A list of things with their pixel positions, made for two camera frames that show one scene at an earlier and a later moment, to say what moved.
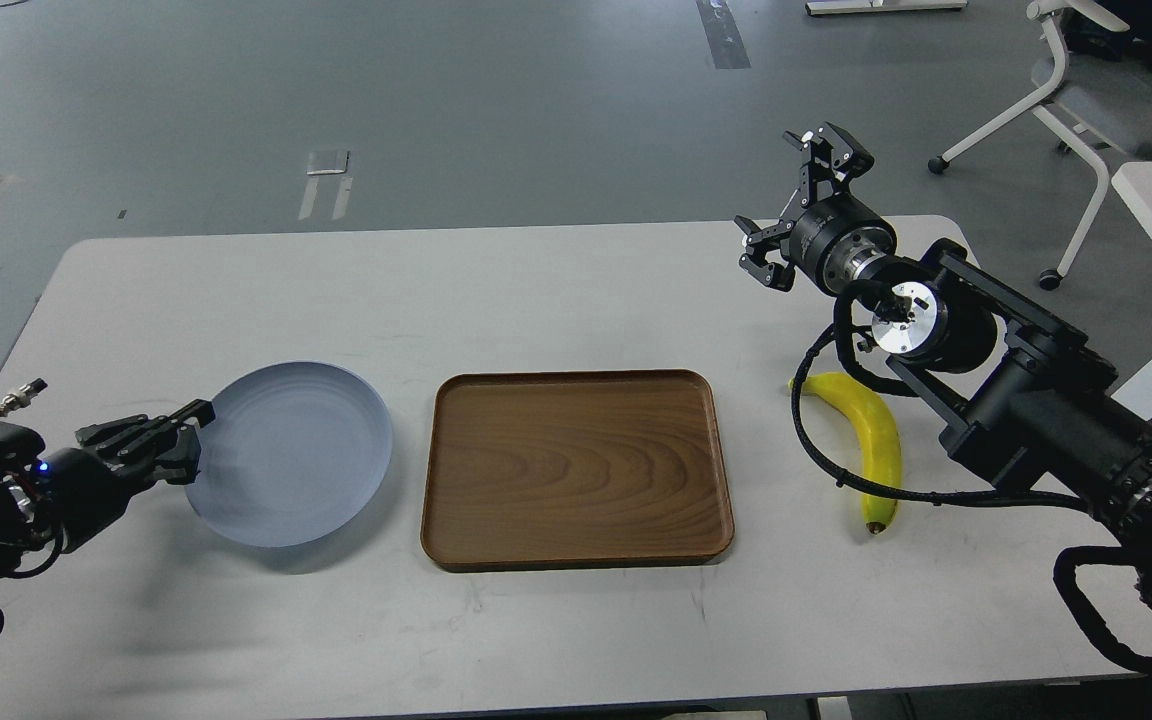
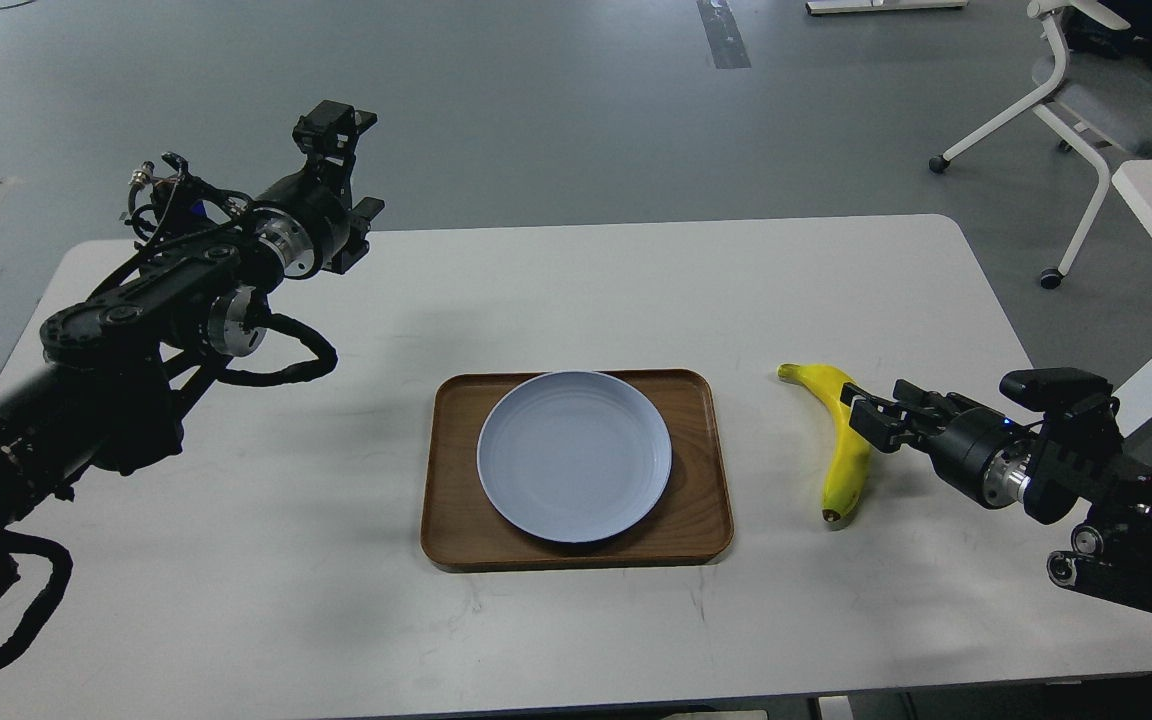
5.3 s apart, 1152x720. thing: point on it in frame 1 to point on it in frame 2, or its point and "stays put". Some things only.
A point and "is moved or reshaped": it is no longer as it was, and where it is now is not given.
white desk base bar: x=823 y=8 stays put
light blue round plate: x=296 y=451 to x=574 y=456
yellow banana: x=875 y=433 is moved or reshaped
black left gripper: x=77 y=490 to x=306 y=221
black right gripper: x=833 y=242 to x=977 y=449
